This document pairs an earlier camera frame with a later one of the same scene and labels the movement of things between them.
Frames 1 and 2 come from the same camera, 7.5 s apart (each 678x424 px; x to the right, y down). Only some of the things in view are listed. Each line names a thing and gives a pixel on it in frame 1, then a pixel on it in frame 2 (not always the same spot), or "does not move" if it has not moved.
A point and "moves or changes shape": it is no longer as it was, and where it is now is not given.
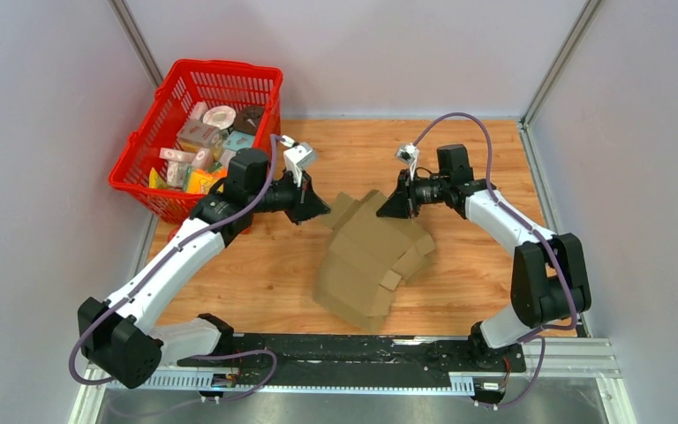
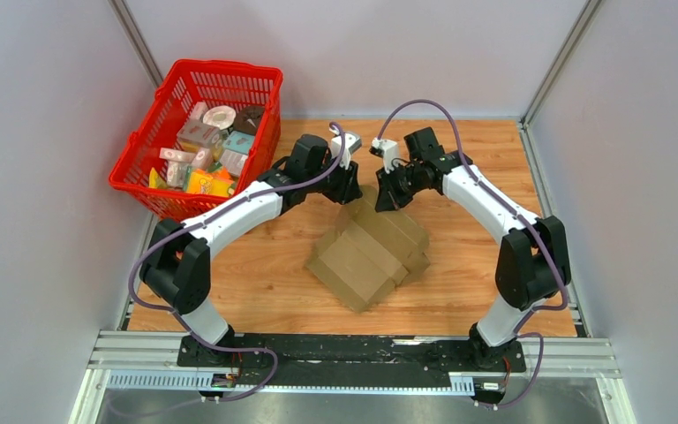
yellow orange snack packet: (199, 180) does not move
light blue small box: (236, 140) does not move
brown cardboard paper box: (367, 255) moves or changes shape
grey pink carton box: (199, 132) does not move
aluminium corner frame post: (561, 59) does not move
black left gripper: (312, 205) → (349, 189)
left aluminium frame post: (121, 9) does not move
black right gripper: (397, 205) → (388, 199)
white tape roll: (220, 117) does not move
